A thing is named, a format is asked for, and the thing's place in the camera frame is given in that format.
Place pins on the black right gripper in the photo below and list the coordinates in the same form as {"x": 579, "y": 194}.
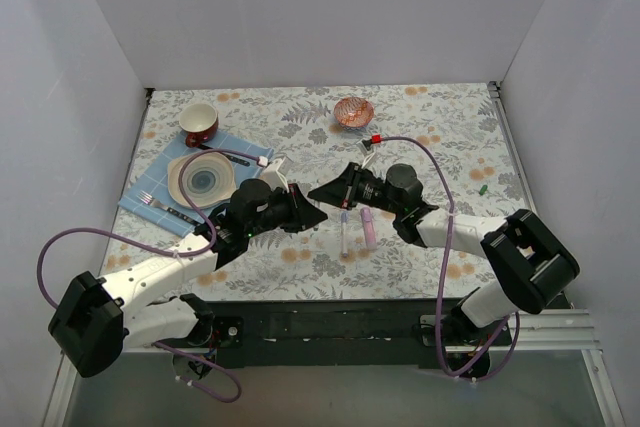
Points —
{"x": 351, "y": 188}

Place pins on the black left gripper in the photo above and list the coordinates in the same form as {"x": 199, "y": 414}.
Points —
{"x": 292, "y": 208}

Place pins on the white pen with blue tip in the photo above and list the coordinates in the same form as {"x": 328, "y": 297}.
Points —
{"x": 344, "y": 249}

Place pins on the pink highlighter pen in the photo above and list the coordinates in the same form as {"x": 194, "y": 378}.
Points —
{"x": 368, "y": 228}

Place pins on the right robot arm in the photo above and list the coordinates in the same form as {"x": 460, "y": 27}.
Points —
{"x": 531, "y": 266}

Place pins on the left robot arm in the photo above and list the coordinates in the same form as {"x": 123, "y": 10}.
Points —
{"x": 150, "y": 272}

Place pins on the orange patterned bowl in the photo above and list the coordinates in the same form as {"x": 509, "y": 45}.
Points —
{"x": 353, "y": 112}

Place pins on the beige plate with blue rings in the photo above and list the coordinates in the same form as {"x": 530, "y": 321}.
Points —
{"x": 207, "y": 180}

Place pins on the floral tablecloth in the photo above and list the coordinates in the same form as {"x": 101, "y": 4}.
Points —
{"x": 452, "y": 134}

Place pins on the red ceramic mug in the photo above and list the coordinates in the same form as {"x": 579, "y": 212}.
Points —
{"x": 200, "y": 122}

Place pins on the blue checked cloth napkin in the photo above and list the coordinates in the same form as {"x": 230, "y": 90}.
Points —
{"x": 154, "y": 180}

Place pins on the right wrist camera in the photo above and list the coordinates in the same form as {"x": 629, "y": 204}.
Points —
{"x": 367, "y": 147}

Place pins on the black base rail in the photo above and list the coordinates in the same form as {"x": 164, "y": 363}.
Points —
{"x": 284, "y": 333}

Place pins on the black handled fork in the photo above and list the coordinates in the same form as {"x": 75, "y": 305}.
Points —
{"x": 153, "y": 202}

